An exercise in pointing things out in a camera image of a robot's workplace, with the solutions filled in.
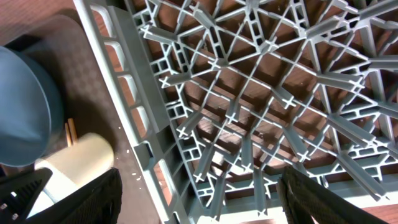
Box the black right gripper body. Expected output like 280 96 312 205
1 168 53 218

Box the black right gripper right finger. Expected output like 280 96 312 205
277 167 384 224

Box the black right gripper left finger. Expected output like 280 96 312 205
23 168 123 224

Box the cream white cup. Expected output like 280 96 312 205
28 133 114 217

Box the grey dishwasher rack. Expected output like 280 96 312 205
75 0 397 223

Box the left wooden chopstick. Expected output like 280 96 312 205
65 123 72 147

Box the wooden chopstick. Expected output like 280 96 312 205
65 123 72 147
68 118 78 144

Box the dark blue plate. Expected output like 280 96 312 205
1 47 64 167

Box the right wooden chopstick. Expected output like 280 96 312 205
68 118 78 144

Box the dark brown serving tray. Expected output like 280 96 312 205
1 15 160 223

